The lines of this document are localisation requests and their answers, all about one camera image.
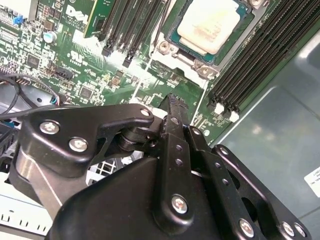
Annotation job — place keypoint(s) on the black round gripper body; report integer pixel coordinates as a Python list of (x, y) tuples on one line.
[(112, 212)]

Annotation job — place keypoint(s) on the CPU with silver top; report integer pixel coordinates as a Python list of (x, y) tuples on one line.
[(207, 25)]

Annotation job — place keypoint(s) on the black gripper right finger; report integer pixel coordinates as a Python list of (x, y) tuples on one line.
[(220, 180)]

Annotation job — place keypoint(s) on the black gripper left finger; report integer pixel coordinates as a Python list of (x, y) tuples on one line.
[(75, 120)]

